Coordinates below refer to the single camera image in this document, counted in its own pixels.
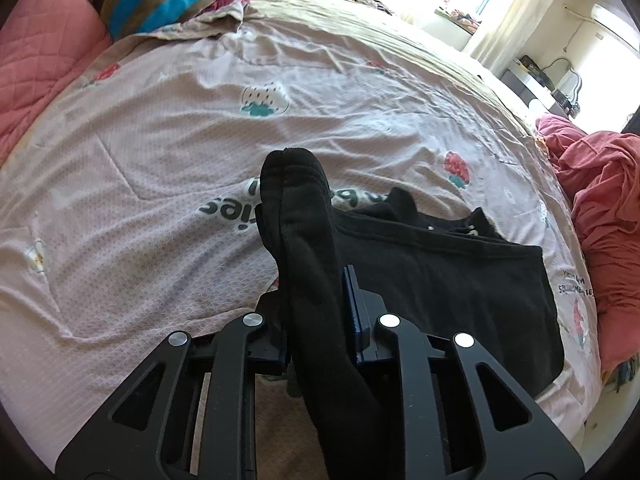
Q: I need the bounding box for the white side table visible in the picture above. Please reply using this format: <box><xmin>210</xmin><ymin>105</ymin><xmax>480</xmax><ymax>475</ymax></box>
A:
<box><xmin>500</xmin><ymin>55</ymin><xmax>582</xmax><ymax>119</ymax></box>

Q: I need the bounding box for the white curtain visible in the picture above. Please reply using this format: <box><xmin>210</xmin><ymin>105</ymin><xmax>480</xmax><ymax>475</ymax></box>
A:
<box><xmin>463</xmin><ymin>0</ymin><xmax>553</xmax><ymax>77</ymax></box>

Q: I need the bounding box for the pink crumpled clothes pile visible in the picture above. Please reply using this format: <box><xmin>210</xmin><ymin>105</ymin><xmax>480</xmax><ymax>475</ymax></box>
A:
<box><xmin>536</xmin><ymin>115</ymin><xmax>639</xmax><ymax>372</ymax></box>

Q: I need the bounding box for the pink strawberry print bedsheet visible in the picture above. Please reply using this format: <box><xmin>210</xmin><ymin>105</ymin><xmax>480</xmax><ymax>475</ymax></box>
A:
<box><xmin>1</xmin><ymin>0</ymin><xmax>602</xmax><ymax>468</ymax></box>

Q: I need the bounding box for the white air conditioner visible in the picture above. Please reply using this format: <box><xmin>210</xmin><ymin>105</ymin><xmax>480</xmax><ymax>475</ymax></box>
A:
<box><xmin>591</xmin><ymin>3</ymin><xmax>639</xmax><ymax>52</ymax></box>

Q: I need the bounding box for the pink quilted blanket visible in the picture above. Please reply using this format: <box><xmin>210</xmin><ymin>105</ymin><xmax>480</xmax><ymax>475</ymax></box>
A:
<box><xmin>1</xmin><ymin>0</ymin><xmax>112</xmax><ymax>159</ymax></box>

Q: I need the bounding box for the black shirt with orange sleeve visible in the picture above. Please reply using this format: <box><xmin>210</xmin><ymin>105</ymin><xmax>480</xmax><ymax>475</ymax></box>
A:
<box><xmin>256</xmin><ymin>148</ymin><xmax>564</xmax><ymax>479</ymax></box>

